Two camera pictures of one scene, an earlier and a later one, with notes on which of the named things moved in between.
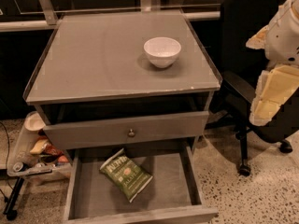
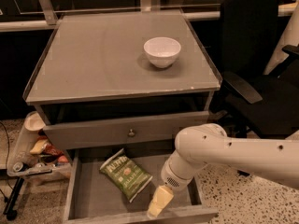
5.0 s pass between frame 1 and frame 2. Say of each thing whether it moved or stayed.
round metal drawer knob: stayed
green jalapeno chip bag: stayed
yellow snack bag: stayed
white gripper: moved
